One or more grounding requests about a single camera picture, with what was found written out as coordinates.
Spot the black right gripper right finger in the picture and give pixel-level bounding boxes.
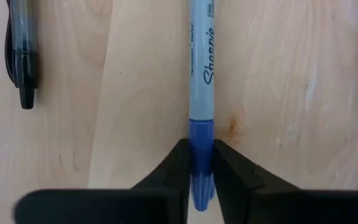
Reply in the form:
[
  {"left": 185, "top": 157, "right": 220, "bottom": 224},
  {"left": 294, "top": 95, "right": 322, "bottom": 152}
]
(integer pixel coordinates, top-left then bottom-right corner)
[{"left": 213, "top": 138, "right": 358, "bottom": 224}]

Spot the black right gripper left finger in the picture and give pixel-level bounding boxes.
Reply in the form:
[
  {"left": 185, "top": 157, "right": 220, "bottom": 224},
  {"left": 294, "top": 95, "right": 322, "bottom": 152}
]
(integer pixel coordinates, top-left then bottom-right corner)
[{"left": 12, "top": 138, "right": 192, "bottom": 224}]

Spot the blue Sharpie marker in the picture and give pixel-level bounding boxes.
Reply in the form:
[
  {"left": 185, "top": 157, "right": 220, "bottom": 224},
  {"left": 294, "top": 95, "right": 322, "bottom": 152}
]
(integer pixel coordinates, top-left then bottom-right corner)
[{"left": 186, "top": 0, "right": 217, "bottom": 213}]

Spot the black ballpoint pen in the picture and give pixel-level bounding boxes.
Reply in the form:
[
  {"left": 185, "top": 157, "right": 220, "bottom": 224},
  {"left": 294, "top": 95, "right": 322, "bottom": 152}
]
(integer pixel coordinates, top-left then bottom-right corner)
[{"left": 4, "top": 0, "right": 39, "bottom": 111}]

